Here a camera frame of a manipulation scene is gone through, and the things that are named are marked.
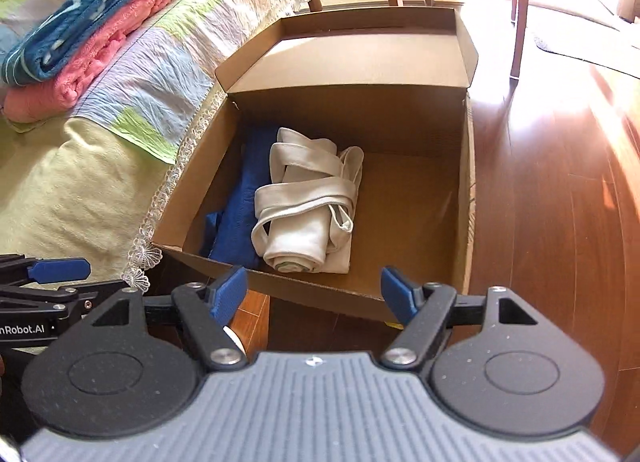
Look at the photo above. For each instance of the blue patterned blanket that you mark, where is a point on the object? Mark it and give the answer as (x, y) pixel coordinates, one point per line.
(90, 11)

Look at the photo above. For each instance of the white and green tote bag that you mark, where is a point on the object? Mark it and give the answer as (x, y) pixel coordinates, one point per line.
(305, 212)

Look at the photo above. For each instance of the blue cloth bag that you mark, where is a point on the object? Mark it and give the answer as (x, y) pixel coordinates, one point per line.
(240, 222)

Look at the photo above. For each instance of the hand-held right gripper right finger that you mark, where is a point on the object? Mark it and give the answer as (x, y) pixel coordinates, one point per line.
(400, 294)

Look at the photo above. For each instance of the pastel patchwork quilt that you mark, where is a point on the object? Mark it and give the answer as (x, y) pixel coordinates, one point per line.
(165, 61)

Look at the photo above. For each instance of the brown cardboard box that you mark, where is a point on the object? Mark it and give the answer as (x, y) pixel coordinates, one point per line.
(410, 111)

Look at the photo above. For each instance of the pink towel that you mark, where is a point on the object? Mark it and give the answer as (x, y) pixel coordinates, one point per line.
(100, 56)

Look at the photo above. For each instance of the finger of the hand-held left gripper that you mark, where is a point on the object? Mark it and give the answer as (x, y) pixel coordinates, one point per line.
(60, 270)
(75, 294)

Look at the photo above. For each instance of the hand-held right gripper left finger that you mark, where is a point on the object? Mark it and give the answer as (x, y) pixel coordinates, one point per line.
(227, 294)

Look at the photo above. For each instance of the grey floor rug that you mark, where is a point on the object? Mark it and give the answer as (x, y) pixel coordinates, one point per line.
(580, 49)

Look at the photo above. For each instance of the white round object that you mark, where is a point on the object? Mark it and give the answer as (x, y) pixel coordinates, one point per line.
(235, 339)

